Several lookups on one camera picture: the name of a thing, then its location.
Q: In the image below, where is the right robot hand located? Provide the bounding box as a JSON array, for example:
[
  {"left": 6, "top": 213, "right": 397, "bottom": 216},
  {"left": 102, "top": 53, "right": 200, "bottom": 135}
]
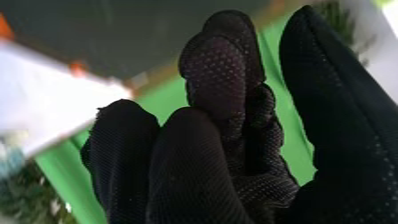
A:
[{"left": 81, "top": 4, "right": 398, "bottom": 224}]

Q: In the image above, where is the white sheet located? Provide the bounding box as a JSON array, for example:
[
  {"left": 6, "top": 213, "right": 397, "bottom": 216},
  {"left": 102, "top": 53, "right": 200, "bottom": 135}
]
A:
[{"left": 0, "top": 39, "right": 136, "bottom": 158}]

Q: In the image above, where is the bunch of green sprigs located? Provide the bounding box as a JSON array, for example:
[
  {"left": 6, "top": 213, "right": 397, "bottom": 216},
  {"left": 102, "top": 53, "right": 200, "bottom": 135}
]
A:
[{"left": 0, "top": 156, "right": 81, "bottom": 224}]

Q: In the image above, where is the dark mat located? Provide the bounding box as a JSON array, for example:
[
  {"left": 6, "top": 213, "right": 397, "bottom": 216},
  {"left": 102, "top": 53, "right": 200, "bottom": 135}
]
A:
[{"left": 0, "top": 0, "right": 276, "bottom": 82}]

